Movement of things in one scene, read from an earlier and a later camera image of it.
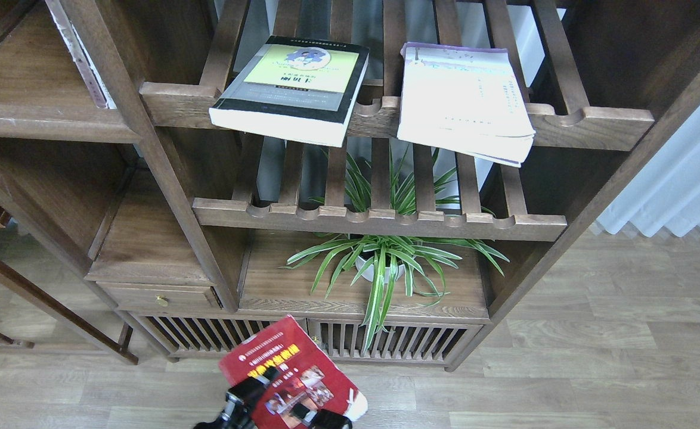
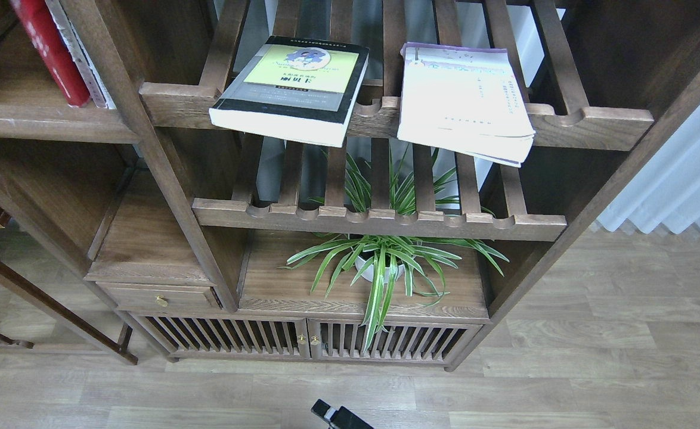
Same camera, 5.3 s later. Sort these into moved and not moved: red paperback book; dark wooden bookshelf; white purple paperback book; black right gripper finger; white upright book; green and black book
Moved: red paperback book; black right gripper finger
Not moved: white purple paperback book; dark wooden bookshelf; white upright book; green and black book
